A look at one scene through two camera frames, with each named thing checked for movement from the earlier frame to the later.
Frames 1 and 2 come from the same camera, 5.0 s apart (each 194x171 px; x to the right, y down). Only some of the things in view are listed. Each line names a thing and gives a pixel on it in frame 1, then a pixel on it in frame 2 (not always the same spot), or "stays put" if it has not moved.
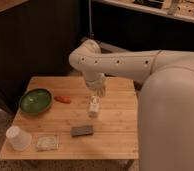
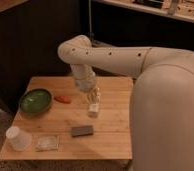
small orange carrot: x=63 y=99 stays put
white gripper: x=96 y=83 -> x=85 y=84
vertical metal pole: x=90 y=34 stays put
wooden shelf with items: x=184 y=10 stays put
